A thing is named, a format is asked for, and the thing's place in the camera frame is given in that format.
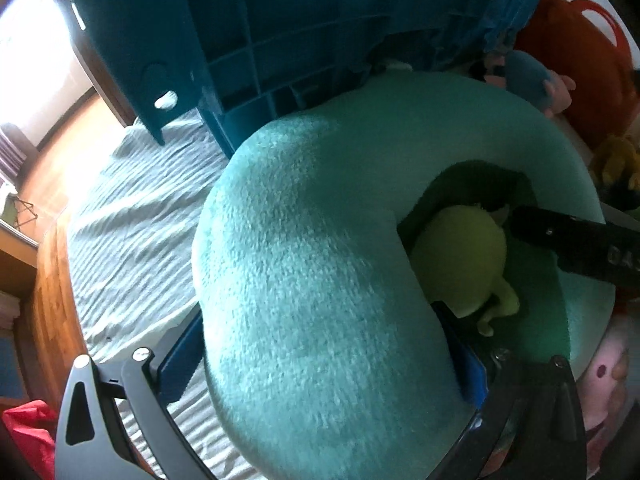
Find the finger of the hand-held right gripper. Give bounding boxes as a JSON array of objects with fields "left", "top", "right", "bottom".
[{"left": 507, "top": 204, "right": 640, "bottom": 288}]

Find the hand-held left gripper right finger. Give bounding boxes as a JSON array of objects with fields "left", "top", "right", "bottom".
[{"left": 430, "top": 300, "right": 588, "bottom": 480}]

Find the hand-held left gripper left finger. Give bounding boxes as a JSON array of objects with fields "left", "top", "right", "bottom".
[{"left": 55, "top": 305, "right": 211, "bottom": 480}]

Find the small yellow-green plush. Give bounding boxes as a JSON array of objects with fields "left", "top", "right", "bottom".
[{"left": 412, "top": 205, "right": 521, "bottom": 336}]

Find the teal neck pillow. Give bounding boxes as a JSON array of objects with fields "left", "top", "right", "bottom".
[{"left": 192, "top": 71, "right": 616, "bottom": 480}]

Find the blue plastic crate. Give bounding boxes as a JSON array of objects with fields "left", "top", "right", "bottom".
[{"left": 62, "top": 0, "right": 551, "bottom": 161}]

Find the pink pig plush teal dress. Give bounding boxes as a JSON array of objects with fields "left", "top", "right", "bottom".
[{"left": 575, "top": 310, "right": 640, "bottom": 436}]

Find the striped grey tablecloth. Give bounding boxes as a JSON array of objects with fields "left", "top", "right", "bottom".
[{"left": 65, "top": 110, "right": 271, "bottom": 480}]

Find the red cloth bag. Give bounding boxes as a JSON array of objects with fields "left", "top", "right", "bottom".
[{"left": 0, "top": 400, "right": 58, "bottom": 480}]

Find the blue pig plush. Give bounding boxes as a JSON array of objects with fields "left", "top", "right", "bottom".
[{"left": 482, "top": 50, "right": 573, "bottom": 118}]

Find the red toy suitcase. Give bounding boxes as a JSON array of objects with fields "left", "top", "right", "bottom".
[{"left": 515, "top": 0, "right": 640, "bottom": 148}]

